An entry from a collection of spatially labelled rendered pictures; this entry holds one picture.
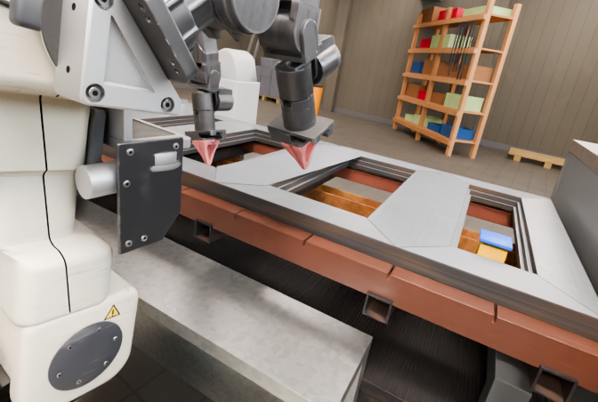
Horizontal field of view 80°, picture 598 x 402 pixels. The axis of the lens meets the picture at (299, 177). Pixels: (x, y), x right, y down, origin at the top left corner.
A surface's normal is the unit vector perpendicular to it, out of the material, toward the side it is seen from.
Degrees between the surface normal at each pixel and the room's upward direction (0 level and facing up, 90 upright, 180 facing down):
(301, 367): 0
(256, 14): 90
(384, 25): 90
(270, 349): 0
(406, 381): 0
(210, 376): 90
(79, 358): 90
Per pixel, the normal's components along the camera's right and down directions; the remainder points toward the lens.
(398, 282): -0.48, 0.21
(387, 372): 0.15, -0.94
